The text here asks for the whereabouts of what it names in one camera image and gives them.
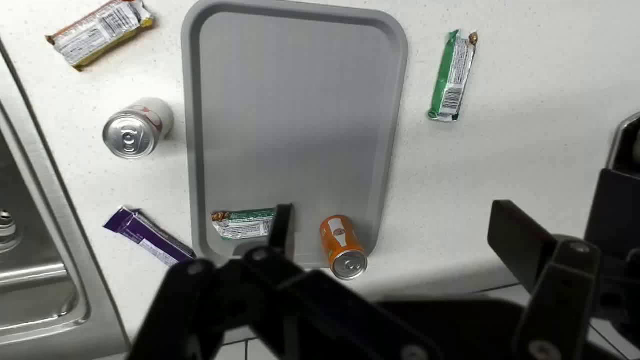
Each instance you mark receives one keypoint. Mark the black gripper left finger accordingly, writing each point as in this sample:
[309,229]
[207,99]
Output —
[297,314]

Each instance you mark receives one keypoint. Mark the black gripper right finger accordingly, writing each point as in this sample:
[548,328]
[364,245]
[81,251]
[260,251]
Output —
[568,280]

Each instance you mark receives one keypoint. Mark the purple snack bar packet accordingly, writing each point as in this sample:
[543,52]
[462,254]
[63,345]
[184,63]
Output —
[139,229]

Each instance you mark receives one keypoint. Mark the green snack bar packet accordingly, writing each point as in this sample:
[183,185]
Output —
[452,76]

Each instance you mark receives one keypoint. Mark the orange snack bar packet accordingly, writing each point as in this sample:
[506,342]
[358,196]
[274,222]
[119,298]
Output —
[99,33]

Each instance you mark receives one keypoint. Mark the grey plastic tray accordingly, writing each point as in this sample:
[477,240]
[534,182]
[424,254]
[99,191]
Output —
[290,102]

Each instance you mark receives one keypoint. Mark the green packet near orange can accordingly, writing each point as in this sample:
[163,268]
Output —
[243,225]

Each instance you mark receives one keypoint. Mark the orange soda can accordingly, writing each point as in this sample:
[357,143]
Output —
[346,257]

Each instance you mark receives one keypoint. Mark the stainless steel sink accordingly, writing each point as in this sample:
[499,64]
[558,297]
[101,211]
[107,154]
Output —
[55,303]

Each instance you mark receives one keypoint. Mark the silver diet coke can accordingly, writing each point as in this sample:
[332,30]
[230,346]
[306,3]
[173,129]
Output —
[139,129]

